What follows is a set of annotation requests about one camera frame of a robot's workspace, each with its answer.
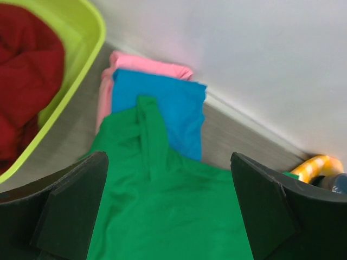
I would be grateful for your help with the lime green plastic basin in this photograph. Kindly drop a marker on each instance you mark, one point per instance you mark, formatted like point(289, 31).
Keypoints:
point(82, 30)

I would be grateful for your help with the orange checkered cloth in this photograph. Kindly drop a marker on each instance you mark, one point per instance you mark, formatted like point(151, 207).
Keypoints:
point(320, 165)

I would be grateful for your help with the blue t shirt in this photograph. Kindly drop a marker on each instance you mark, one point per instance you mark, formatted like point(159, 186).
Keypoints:
point(180, 103)

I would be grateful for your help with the dark blue ceramic bowl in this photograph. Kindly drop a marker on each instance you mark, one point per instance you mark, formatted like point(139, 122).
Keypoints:
point(335, 183)

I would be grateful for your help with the pink t shirt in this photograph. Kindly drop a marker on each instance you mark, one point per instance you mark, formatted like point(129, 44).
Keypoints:
point(119, 60)

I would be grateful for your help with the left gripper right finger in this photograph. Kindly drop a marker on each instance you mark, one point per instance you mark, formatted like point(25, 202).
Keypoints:
point(286, 218)

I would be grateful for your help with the green t shirt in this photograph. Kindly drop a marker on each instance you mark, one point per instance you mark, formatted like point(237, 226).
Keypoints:
point(158, 204)

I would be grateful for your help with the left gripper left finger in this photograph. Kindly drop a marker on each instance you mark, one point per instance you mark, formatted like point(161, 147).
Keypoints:
point(54, 217)

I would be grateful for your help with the red t shirt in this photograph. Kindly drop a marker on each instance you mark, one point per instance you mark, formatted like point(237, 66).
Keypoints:
point(32, 69)

